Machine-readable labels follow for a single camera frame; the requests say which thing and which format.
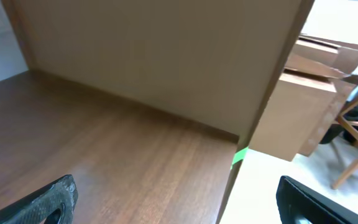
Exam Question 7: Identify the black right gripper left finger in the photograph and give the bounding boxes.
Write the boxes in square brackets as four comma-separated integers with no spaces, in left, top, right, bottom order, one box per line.
[0,174,78,224]

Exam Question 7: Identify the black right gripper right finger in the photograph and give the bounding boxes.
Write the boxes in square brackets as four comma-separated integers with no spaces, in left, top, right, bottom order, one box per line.
[276,175,358,224]

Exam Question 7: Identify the green tape strip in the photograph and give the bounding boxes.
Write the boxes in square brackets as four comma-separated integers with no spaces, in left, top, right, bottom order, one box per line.
[231,147,249,169]

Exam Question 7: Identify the brown cardboard box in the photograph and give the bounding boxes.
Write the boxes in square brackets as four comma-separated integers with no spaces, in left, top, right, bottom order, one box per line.
[249,73,337,161]

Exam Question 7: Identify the flat cardboard sheets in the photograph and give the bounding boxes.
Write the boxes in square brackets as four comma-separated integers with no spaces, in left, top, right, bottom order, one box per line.
[285,35,358,156]

